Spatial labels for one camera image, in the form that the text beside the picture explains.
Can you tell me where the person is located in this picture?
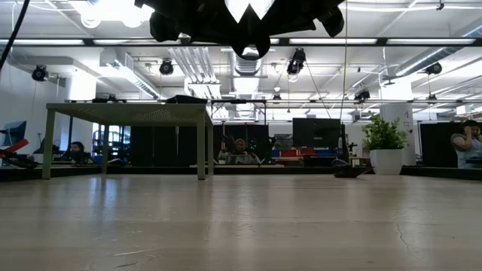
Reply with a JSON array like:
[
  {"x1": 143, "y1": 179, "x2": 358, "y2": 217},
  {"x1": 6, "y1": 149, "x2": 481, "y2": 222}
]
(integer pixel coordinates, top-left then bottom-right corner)
[
  {"x1": 225, "y1": 138, "x2": 261, "y2": 166},
  {"x1": 450, "y1": 119, "x2": 482, "y2": 169},
  {"x1": 63, "y1": 141, "x2": 91, "y2": 166}
]

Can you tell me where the blue screen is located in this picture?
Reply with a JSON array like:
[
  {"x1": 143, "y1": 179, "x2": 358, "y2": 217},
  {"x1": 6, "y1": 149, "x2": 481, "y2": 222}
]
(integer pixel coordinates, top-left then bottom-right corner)
[{"x1": 2, "y1": 120, "x2": 28, "y2": 148}]

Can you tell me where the black device on rail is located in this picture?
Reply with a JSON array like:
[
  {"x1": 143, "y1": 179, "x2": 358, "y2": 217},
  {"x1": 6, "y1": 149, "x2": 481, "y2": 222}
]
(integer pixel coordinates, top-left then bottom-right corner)
[{"x1": 92, "y1": 93, "x2": 127, "y2": 104}]

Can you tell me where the silver ventilation duct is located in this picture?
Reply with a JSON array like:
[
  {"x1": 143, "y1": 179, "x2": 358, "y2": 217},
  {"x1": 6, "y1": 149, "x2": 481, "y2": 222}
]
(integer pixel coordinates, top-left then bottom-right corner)
[{"x1": 225, "y1": 44, "x2": 270, "y2": 78}]

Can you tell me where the red bar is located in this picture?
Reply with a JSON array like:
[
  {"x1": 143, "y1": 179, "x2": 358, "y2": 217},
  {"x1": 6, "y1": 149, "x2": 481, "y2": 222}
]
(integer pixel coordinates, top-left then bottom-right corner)
[{"x1": 0, "y1": 138, "x2": 30, "y2": 159}]

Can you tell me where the green plant in white pot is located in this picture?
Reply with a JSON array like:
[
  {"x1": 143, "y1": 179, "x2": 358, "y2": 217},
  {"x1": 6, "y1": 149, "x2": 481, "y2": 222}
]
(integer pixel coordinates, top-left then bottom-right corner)
[{"x1": 361, "y1": 114, "x2": 410, "y2": 176}]

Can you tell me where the black monitor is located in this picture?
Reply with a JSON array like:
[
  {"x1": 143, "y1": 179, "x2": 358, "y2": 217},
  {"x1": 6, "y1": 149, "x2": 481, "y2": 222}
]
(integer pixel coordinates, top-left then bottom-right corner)
[{"x1": 292, "y1": 117, "x2": 342, "y2": 148}]

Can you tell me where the black overhead light beam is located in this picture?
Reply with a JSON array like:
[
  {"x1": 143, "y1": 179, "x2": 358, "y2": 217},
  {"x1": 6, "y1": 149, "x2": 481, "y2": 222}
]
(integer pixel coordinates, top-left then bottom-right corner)
[{"x1": 0, "y1": 36, "x2": 482, "y2": 48}]

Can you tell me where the black partition wall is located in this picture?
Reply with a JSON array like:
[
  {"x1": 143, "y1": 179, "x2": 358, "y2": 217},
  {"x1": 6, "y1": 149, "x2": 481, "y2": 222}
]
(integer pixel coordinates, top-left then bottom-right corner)
[{"x1": 130, "y1": 123, "x2": 270, "y2": 167}]

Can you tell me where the red storage bin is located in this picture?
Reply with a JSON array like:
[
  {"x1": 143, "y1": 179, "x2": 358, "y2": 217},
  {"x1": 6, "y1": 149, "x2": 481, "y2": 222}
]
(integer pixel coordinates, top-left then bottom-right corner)
[{"x1": 280, "y1": 149, "x2": 316, "y2": 158}]

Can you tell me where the blue storage bin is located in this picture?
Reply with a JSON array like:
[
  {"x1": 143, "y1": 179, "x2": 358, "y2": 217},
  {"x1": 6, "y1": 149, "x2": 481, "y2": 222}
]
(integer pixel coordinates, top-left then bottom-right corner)
[{"x1": 315, "y1": 148, "x2": 342, "y2": 158}]

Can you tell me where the thin hanging wire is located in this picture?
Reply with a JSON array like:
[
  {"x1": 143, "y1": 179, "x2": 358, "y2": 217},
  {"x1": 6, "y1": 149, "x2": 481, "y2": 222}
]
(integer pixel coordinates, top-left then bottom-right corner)
[{"x1": 340, "y1": 0, "x2": 349, "y2": 121}]

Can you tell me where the white round column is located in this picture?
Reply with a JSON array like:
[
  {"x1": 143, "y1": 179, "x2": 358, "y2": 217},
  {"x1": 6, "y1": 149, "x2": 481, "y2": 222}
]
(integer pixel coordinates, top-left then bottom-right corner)
[{"x1": 379, "y1": 103, "x2": 416, "y2": 163}]

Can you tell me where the background horizontal rail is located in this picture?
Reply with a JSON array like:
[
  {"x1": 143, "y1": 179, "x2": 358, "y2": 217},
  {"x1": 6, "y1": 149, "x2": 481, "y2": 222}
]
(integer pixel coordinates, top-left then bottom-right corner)
[{"x1": 63, "y1": 98, "x2": 482, "y2": 105}]

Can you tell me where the black partition panel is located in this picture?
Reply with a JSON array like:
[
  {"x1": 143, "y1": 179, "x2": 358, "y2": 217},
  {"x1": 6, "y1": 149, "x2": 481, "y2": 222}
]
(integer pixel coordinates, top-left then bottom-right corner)
[{"x1": 419, "y1": 122, "x2": 462, "y2": 169}]

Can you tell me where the black wavy square plate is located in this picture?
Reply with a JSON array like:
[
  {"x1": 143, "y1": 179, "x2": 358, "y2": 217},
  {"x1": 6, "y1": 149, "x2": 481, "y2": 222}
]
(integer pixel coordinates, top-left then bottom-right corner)
[{"x1": 165, "y1": 94, "x2": 209, "y2": 105}]

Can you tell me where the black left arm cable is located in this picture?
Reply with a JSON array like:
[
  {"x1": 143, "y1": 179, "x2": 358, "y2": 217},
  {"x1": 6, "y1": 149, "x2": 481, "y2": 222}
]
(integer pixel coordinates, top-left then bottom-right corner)
[{"x1": 0, "y1": 0, "x2": 32, "y2": 72}]

